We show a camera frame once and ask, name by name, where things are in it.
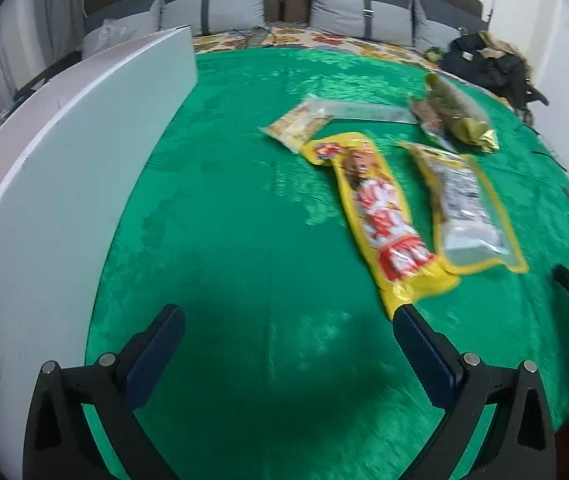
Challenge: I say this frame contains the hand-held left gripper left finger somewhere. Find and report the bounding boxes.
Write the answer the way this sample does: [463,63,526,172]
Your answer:
[23,303,186,480]

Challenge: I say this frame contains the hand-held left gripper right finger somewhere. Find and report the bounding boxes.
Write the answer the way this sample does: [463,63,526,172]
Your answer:
[393,303,557,480]

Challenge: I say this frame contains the yellow-bordered clear snack packet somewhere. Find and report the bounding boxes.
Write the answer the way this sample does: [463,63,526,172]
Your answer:
[398,141,529,276]

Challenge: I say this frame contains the yellow red snack packet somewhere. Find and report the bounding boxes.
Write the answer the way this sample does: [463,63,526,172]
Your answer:
[303,131,461,320]

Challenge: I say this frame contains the white board panel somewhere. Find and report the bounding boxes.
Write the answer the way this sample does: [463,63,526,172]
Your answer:
[0,26,198,480]

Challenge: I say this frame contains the gold green snack bag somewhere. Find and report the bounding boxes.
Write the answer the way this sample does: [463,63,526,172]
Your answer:
[423,73,501,154]

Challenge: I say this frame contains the green-edged brown meat packet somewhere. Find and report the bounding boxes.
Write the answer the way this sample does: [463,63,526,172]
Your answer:
[409,98,457,153]

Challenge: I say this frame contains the long clear snack packet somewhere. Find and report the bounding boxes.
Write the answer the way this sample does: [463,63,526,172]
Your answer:
[314,100,418,126]

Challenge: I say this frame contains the pale yellow cake packet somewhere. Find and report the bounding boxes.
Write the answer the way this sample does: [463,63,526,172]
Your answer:
[261,100,334,154]

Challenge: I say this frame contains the green patterned bedspread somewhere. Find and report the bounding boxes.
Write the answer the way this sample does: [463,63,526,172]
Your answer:
[84,47,569,480]

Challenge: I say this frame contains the black chair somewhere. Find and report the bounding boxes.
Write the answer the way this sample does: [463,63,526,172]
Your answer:
[517,85,551,127]

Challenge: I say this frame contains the black jacket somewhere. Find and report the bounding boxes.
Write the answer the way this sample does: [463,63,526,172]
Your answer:
[438,35,551,109]

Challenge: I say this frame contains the beige cloth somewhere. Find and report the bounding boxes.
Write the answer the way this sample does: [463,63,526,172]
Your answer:
[477,30,521,59]

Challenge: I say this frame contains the grey two-tone pillow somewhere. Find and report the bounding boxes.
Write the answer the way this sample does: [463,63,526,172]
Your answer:
[411,0,488,54]
[157,0,271,37]
[305,0,416,47]
[81,0,166,59]

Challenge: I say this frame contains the clear plastic bag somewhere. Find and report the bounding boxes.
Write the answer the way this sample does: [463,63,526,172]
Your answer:
[98,17,136,47]

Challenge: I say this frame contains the floral bedsheet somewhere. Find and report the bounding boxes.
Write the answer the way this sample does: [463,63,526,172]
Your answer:
[192,24,465,77]

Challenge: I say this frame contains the patterned strap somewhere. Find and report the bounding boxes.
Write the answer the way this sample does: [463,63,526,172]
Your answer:
[232,26,271,49]

